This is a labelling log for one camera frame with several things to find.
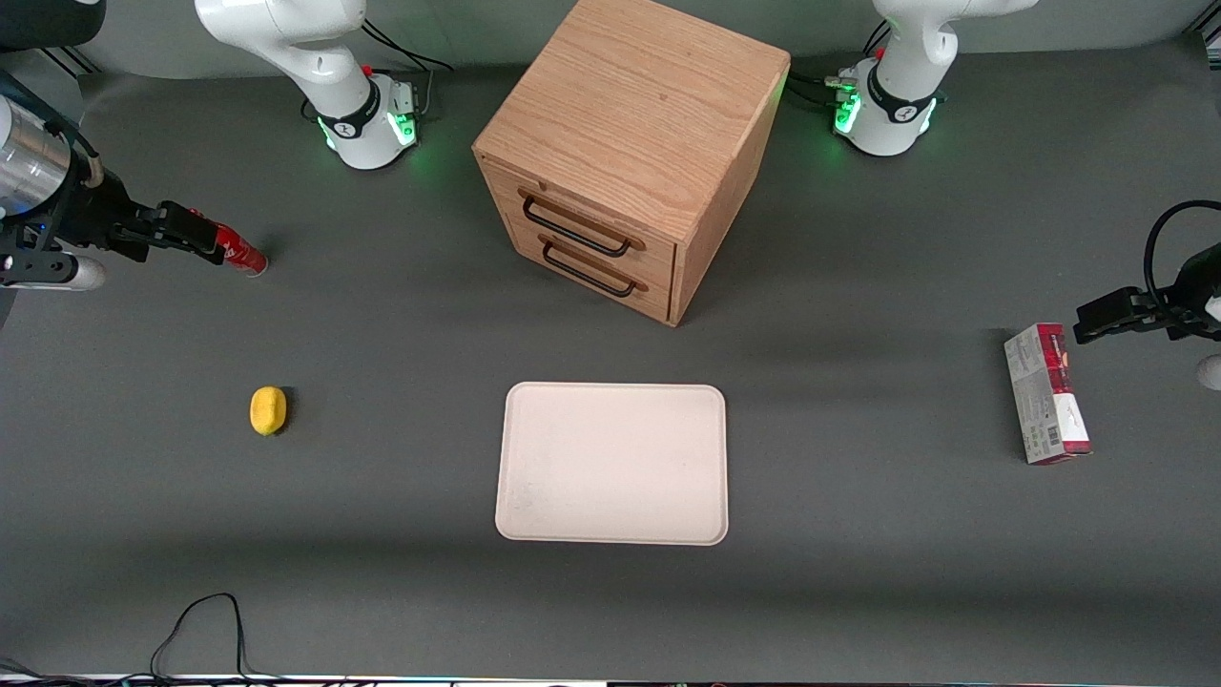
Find black left arm base cables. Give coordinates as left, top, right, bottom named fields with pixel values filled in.
left=784, top=19, right=894, bottom=114

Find black arm base cables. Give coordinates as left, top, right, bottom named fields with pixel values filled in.
left=784, top=19, right=894, bottom=114
left=361, top=17, right=456, bottom=123

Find black right arm base cables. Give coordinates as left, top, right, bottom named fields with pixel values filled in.
left=361, top=17, right=456, bottom=123

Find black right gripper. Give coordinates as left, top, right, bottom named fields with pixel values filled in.
left=55, top=168, right=228, bottom=266

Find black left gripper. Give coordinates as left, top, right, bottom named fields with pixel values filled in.
left=1073, top=243, right=1221, bottom=345

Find beige plastic tray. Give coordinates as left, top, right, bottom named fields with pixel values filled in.
left=494, top=382, right=730, bottom=547

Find black looped table cable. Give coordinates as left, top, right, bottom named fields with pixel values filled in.
left=150, top=593, right=257, bottom=684

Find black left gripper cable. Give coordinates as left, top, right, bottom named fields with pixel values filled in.
left=1143, top=199, right=1221, bottom=311

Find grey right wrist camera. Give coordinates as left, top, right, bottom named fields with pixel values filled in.
left=0, top=252, right=108, bottom=292

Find black drawer handle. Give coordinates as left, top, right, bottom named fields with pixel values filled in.
left=539, top=235, right=649, bottom=299
left=519, top=189, right=649, bottom=259

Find red and white carton box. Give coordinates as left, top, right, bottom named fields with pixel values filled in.
left=1004, top=323, right=1093, bottom=466

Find wooden drawer cabinet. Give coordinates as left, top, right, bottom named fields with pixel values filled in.
left=472, top=0, right=792, bottom=328

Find yellow lemon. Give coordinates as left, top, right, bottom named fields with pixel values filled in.
left=250, top=385, right=288, bottom=437

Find red soda can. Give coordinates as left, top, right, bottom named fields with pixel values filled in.
left=189, top=209, right=269, bottom=278

